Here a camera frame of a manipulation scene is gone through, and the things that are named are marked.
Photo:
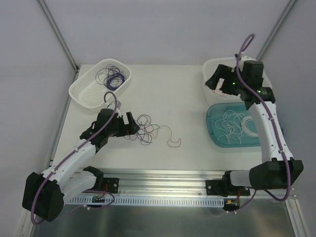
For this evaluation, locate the white slotted cable duct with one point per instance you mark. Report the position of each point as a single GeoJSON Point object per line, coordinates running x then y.
{"type": "Point", "coordinates": [148, 201]}

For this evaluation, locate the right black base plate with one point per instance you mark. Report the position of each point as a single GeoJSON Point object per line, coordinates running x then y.
{"type": "Point", "coordinates": [221, 188]}

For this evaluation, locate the white plastic tub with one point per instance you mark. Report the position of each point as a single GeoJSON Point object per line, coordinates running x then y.
{"type": "Point", "coordinates": [209, 69]}

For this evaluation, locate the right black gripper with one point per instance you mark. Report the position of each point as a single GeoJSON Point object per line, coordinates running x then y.
{"type": "Point", "coordinates": [222, 80]}

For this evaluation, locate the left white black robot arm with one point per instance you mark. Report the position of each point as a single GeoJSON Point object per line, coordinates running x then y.
{"type": "Point", "coordinates": [46, 193]}

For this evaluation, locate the right aluminium frame post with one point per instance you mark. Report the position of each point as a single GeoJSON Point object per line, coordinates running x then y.
{"type": "Point", "coordinates": [276, 28]}

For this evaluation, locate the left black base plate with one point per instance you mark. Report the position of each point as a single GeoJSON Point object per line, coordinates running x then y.
{"type": "Point", "coordinates": [110, 185]}

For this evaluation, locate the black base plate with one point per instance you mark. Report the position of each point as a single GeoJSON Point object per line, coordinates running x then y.
{"type": "Point", "coordinates": [110, 185]}
{"type": "Point", "coordinates": [221, 188]}

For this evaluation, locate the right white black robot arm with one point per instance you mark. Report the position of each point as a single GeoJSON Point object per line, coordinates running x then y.
{"type": "Point", "coordinates": [278, 170]}

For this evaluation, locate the aluminium mounting rail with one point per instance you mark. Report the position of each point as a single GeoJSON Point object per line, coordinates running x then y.
{"type": "Point", "coordinates": [162, 183]}

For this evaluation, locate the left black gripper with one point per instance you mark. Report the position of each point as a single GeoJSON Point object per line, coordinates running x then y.
{"type": "Point", "coordinates": [126, 125]}

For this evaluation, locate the teal transparent plastic bin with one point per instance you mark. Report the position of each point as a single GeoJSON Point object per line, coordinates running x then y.
{"type": "Point", "coordinates": [233, 125]}

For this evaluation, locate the white perforated basket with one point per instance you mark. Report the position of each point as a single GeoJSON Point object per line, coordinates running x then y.
{"type": "Point", "coordinates": [108, 75]}

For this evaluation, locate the aluminium frame post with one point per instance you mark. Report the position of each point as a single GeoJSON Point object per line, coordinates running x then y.
{"type": "Point", "coordinates": [276, 28]}
{"type": "Point", "coordinates": [49, 17]}

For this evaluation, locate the left aluminium frame post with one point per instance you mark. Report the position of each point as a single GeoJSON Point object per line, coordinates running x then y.
{"type": "Point", "coordinates": [49, 17]}

